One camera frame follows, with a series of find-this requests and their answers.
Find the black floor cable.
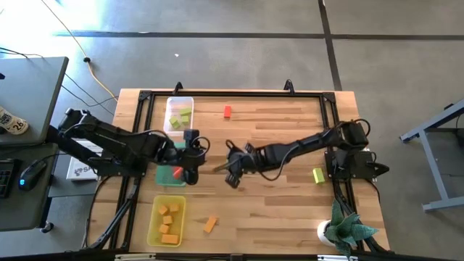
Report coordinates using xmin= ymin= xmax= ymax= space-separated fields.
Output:
xmin=0 ymin=46 xmax=115 ymax=116
xmin=60 ymin=84 xmax=117 ymax=109

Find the yellow plastic bin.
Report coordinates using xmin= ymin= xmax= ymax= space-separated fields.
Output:
xmin=146 ymin=194 xmax=187 ymax=248

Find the yellow floor cable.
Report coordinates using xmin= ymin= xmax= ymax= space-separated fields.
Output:
xmin=40 ymin=0 xmax=119 ymax=101

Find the long orange block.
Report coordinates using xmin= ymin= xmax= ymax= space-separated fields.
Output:
xmin=203 ymin=215 xmax=219 ymax=234

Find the grey desk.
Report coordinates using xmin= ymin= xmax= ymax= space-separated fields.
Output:
xmin=0 ymin=56 xmax=70 ymax=148

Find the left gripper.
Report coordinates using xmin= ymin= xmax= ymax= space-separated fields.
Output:
xmin=173 ymin=143 xmax=208 ymax=186

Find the white printed box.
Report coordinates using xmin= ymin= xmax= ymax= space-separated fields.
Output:
xmin=65 ymin=140 xmax=106 ymax=181

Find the black computer mouse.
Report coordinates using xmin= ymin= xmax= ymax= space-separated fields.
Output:
xmin=17 ymin=159 xmax=48 ymax=192

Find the clear plastic bin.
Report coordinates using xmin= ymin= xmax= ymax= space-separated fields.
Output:
xmin=162 ymin=96 xmax=195 ymax=138

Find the dark desk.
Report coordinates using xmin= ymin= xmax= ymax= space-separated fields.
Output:
xmin=0 ymin=143 xmax=61 ymax=233

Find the teal plastic bin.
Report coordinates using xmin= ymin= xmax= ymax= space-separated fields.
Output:
xmin=154 ymin=141 xmax=189 ymax=188

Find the black aluminium table frame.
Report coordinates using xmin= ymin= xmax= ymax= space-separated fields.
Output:
xmin=81 ymin=88 xmax=391 ymax=261

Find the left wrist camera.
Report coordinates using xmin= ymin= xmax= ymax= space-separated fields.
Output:
xmin=183 ymin=128 xmax=201 ymax=146

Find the black keyboard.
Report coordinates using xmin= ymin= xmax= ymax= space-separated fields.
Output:
xmin=0 ymin=159 xmax=17 ymax=199

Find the grey metal stand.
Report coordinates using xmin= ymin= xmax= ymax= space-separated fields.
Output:
xmin=399 ymin=98 xmax=464 ymax=213

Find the white plant pot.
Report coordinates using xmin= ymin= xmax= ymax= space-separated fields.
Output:
xmin=317 ymin=219 xmax=336 ymax=247

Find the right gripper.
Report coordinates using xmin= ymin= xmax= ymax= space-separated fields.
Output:
xmin=212 ymin=144 xmax=265 ymax=189

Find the white printed item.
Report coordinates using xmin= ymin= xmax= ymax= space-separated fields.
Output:
xmin=0 ymin=106 xmax=29 ymax=136

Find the green snake plant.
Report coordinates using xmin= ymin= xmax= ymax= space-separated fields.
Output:
xmin=323 ymin=198 xmax=369 ymax=257

